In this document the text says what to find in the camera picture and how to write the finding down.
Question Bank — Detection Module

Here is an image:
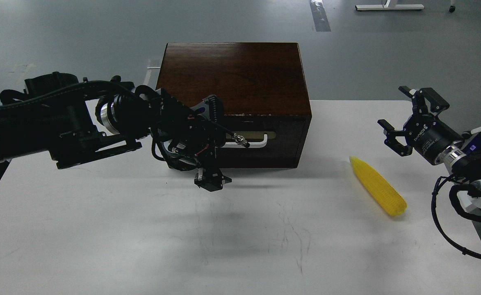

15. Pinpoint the white desk base far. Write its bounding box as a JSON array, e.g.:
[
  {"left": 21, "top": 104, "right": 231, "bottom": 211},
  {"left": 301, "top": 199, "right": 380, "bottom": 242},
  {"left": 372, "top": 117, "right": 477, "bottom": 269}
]
[{"left": 355, "top": 0, "right": 425, "bottom": 11}]

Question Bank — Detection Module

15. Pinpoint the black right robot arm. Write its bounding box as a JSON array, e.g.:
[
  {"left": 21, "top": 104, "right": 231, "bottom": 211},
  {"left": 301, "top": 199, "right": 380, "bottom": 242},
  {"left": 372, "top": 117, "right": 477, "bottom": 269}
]
[{"left": 378, "top": 86, "right": 481, "bottom": 260}]

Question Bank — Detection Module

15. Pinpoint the wooden drawer with white handle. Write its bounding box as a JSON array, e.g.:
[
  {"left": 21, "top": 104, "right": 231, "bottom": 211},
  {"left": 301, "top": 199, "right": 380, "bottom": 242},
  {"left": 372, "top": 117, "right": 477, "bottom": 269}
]
[{"left": 217, "top": 116, "right": 312, "bottom": 169}]

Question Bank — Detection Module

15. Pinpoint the dark wooden drawer cabinet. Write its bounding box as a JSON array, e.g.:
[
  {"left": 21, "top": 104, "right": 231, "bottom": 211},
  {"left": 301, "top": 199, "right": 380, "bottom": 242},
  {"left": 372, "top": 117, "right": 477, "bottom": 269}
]
[{"left": 156, "top": 42, "right": 312, "bottom": 169}]

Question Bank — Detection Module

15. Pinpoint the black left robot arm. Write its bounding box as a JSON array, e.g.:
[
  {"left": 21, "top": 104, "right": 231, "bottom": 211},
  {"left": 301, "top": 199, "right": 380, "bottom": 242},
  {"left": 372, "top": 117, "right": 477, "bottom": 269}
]
[{"left": 0, "top": 72, "right": 233, "bottom": 192}]

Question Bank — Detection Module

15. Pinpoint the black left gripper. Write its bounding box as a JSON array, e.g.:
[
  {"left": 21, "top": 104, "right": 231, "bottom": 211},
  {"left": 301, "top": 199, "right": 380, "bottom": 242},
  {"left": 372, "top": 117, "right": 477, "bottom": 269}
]
[{"left": 150, "top": 89, "right": 232, "bottom": 192}]

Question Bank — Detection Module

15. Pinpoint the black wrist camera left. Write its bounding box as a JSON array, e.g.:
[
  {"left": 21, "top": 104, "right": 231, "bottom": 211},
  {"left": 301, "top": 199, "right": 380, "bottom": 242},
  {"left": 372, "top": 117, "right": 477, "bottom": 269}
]
[{"left": 190, "top": 95, "right": 225, "bottom": 125}]

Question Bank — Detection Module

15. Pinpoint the yellow corn cob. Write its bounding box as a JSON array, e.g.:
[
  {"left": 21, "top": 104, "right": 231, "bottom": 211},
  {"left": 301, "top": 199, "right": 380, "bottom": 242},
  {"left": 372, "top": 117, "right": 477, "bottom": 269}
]
[{"left": 349, "top": 156, "right": 407, "bottom": 216}]

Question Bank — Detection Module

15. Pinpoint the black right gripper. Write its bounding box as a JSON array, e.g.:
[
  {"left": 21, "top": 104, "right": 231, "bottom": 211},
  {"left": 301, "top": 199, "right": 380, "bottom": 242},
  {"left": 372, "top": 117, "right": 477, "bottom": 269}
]
[{"left": 377, "top": 86, "right": 462, "bottom": 166}]

